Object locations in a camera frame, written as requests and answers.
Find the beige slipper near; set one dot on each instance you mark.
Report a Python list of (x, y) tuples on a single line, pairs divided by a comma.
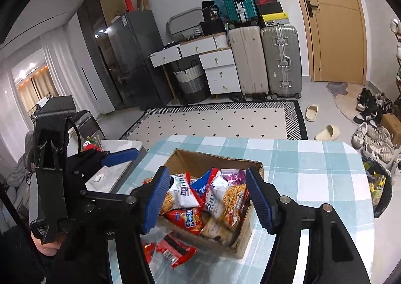
[(329, 133)]

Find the left hand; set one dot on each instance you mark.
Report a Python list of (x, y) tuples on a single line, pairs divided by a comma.
[(49, 249)]

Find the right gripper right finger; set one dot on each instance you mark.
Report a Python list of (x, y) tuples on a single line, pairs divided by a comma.
[(265, 198)]

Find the SF cardboard box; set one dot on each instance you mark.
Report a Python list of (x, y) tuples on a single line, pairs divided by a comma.
[(214, 236)]

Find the silver white snack bag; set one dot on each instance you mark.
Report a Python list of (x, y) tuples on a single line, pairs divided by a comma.
[(180, 195)]

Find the red barcode snack packet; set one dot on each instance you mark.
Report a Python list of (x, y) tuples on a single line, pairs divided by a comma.
[(175, 251)]

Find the teal checked tablecloth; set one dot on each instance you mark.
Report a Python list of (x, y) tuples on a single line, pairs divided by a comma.
[(309, 172)]

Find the wooden door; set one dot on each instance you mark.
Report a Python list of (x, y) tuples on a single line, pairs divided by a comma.
[(336, 40)]

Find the black refrigerator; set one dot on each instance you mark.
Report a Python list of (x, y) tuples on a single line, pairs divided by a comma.
[(134, 36)]

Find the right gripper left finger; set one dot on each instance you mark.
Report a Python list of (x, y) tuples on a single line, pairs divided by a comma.
[(149, 200)]

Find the beige suitcase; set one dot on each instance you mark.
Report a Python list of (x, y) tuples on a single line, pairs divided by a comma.
[(248, 53)]

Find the woven laundry basket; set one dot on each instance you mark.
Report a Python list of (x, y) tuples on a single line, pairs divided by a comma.
[(193, 84)]

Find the silver suitcase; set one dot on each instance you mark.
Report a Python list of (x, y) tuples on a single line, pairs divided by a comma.
[(283, 60)]

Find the orange noodle snack bag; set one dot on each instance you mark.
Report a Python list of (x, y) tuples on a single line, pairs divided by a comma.
[(232, 201)]

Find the patterned floor rug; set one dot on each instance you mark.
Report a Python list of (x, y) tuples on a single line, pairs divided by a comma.
[(270, 119)]

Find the beige slipper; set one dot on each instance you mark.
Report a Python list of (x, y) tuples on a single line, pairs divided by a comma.
[(311, 112), (329, 133)]

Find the stacked shoe boxes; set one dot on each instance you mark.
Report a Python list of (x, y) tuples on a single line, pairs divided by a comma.
[(270, 13)]

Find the beige slipper far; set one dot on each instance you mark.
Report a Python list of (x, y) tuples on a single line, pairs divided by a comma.
[(311, 112)]

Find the blue snack packet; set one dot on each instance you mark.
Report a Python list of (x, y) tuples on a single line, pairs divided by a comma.
[(200, 185)]

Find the white drawer cabinet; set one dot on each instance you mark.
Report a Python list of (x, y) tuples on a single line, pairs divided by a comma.
[(216, 59)]

